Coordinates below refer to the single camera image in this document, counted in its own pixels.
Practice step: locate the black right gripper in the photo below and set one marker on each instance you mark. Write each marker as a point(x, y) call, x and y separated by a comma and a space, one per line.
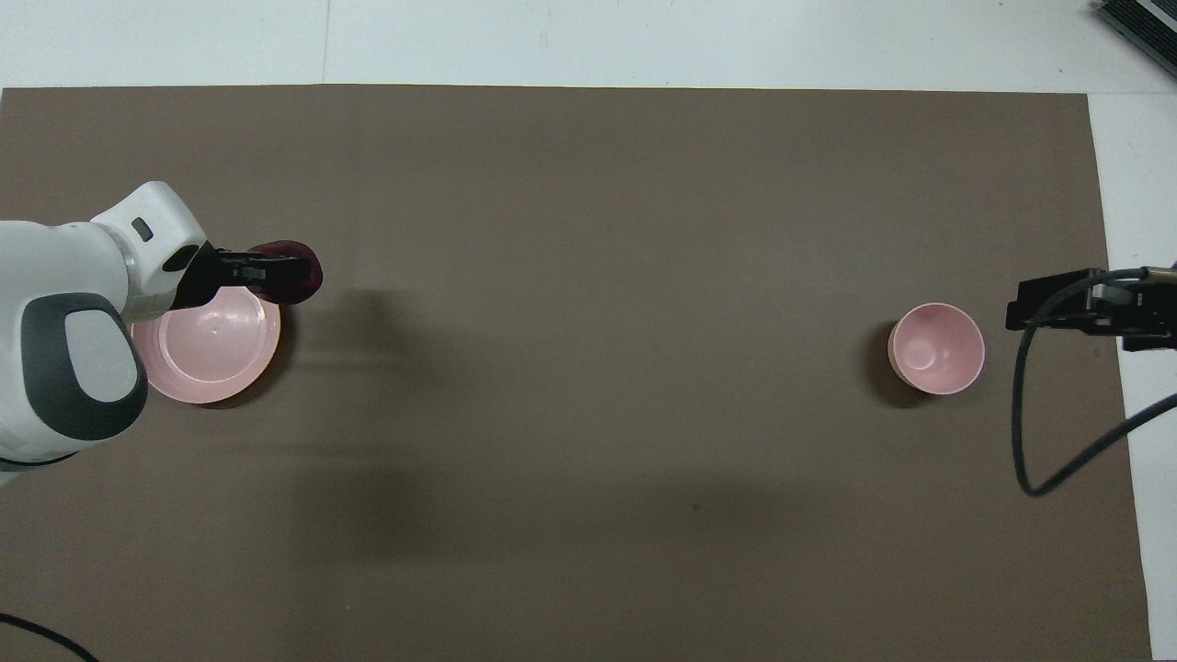
point(1149, 317)

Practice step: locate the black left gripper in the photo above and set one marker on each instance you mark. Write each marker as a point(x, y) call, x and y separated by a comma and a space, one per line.
point(211, 276)

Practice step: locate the dark red apple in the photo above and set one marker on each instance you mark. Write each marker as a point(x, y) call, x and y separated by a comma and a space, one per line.
point(285, 292)

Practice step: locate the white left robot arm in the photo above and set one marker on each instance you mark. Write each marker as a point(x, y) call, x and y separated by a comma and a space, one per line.
point(64, 267)

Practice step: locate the pink plate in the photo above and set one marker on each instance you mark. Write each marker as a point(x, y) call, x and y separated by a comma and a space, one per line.
point(216, 349)

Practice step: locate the pink bowl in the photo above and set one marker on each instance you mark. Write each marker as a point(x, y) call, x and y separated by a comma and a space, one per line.
point(938, 354)

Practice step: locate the dark grey ribbed device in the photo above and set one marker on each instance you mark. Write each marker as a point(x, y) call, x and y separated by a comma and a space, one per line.
point(1145, 23)

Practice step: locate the brown table mat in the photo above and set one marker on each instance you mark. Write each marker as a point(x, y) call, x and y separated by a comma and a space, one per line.
point(588, 276)

